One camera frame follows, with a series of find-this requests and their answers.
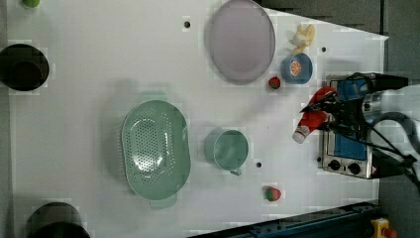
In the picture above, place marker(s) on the black cylindrical cup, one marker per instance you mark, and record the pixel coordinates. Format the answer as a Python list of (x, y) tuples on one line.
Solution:
[(23, 67)]

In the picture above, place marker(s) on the green cylinder object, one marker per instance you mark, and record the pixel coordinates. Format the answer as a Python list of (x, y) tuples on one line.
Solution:
[(31, 3)]

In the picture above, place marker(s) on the small red strawberry toy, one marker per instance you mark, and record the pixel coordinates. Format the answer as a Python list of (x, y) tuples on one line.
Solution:
[(274, 82)]

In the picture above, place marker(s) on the large red strawberry toy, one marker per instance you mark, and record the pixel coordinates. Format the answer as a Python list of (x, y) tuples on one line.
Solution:
[(272, 193)]

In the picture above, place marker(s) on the blue bowl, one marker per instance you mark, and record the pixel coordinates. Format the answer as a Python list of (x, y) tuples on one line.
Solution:
[(305, 74)]

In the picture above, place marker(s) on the grey oval plate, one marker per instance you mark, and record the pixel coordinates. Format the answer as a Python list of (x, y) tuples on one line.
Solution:
[(241, 41)]

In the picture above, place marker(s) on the red plush ketchup bottle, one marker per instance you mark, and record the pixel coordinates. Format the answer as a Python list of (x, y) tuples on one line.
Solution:
[(311, 120)]

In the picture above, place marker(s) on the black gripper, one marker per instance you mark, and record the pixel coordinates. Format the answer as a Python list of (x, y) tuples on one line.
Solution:
[(346, 117)]

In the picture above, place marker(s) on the orange slice toy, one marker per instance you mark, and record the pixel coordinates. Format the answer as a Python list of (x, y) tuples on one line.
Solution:
[(295, 68)]

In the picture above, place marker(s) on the green pot with handle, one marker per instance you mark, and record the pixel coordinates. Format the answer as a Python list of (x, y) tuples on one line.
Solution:
[(228, 149)]

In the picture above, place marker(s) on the black toaster oven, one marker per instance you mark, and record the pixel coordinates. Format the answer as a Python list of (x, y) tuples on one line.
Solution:
[(359, 158)]

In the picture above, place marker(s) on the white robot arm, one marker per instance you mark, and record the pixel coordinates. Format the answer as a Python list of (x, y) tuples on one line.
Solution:
[(393, 100)]

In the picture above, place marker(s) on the plush banana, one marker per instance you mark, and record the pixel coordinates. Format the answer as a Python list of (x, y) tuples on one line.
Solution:
[(303, 38)]

